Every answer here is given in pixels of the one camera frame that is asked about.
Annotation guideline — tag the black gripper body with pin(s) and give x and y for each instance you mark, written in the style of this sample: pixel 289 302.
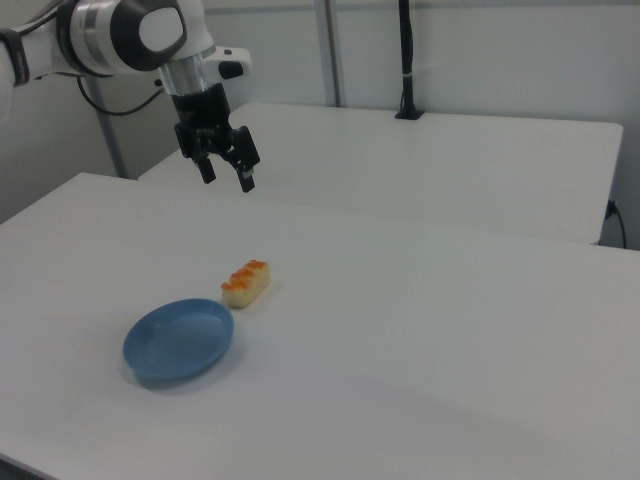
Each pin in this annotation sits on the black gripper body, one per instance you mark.
pixel 202 112

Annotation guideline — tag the black camera stand pole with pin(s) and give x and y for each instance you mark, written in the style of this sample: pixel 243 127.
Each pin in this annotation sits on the black camera stand pole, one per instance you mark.
pixel 407 50

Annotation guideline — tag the grey metal partition post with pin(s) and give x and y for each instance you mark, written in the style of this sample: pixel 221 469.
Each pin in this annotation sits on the grey metal partition post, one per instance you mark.
pixel 336 50
pixel 114 140

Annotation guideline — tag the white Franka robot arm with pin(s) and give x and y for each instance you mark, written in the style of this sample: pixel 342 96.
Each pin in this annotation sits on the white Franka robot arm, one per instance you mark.
pixel 165 25

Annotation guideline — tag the bread with orange topping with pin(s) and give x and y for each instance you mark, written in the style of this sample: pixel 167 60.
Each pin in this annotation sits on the bread with orange topping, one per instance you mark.
pixel 247 290

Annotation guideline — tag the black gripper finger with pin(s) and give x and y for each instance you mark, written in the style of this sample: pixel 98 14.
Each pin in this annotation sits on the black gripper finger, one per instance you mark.
pixel 206 167
pixel 247 150

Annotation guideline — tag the white side table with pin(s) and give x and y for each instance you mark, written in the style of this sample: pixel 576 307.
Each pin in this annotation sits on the white side table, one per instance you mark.
pixel 400 165

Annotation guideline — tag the blue round plate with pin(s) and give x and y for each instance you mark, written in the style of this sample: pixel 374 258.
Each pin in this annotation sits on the blue round plate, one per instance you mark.
pixel 175 340

